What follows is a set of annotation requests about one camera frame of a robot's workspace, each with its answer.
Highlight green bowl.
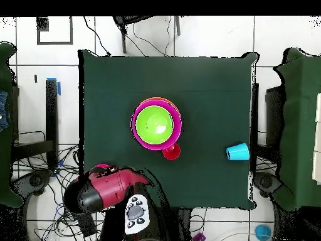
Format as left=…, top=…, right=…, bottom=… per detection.
left=135, top=105, right=175, bottom=146

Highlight large pink bowl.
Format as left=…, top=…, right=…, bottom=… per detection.
left=130, top=99, right=182, bottom=151

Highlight black power strip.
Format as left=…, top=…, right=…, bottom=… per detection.
left=72, top=212, right=98, bottom=238

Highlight red cup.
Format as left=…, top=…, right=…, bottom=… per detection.
left=162, top=142, right=182, bottom=161

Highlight black swivel chair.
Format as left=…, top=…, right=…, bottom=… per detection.
left=252, top=171, right=282, bottom=199
left=11, top=170, right=54, bottom=199

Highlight blue tape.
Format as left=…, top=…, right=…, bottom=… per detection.
left=46, top=77, right=61, bottom=96

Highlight green side table cloth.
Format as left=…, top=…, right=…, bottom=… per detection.
left=0, top=41, right=25, bottom=209
left=271, top=46, right=321, bottom=212

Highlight dark green tablecloth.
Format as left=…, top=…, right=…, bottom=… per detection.
left=78, top=49, right=259, bottom=210

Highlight blue denim fabric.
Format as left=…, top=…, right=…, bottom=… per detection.
left=0, top=90, right=11, bottom=132

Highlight blue cup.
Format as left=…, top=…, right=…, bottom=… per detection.
left=226, top=142, right=251, bottom=161

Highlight blue round object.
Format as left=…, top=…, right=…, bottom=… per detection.
left=254, top=223, right=273, bottom=241

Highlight white box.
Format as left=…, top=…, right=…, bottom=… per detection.
left=312, top=92, right=321, bottom=186

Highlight tangled cables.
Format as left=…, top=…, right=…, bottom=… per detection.
left=12, top=144, right=106, bottom=241

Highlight black table frame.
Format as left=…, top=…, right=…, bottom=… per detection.
left=11, top=78, right=60, bottom=169

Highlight black cable with plug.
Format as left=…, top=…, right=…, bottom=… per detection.
left=83, top=16, right=112, bottom=56

